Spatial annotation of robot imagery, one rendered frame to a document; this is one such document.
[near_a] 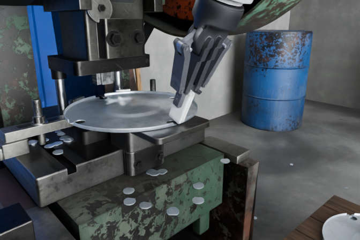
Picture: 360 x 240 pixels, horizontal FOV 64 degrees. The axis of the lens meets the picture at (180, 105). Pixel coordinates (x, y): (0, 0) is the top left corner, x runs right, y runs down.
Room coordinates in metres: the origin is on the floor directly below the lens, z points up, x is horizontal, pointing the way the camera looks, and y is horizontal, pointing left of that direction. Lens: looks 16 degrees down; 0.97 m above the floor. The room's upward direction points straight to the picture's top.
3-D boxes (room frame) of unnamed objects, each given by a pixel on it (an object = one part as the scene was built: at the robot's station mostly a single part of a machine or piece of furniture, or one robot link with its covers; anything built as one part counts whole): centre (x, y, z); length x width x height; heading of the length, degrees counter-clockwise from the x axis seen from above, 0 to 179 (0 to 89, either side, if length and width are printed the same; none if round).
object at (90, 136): (0.72, 0.20, 0.72); 0.20 x 0.16 x 0.03; 134
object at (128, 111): (0.62, 0.11, 0.78); 0.29 x 0.29 x 0.01
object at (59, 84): (0.70, 0.30, 0.81); 0.02 x 0.02 x 0.14
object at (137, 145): (0.59, 0.07, 0.72); 0.25 x 0.14 x 0.14; 44
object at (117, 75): (0.81, 0.18, 0.81); 0.02 x 0.02 x 0.14
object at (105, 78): (0.71, 0.19, 0.84); 0.05 x 0.03 x 0.04; 134
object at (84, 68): (0.72, 0.20, 0.86); 0.20 x 0.16 x 0.05; 134
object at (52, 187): (0.71, 0.19, 0.68); 0.45 x 0.30 x 0.06; 134
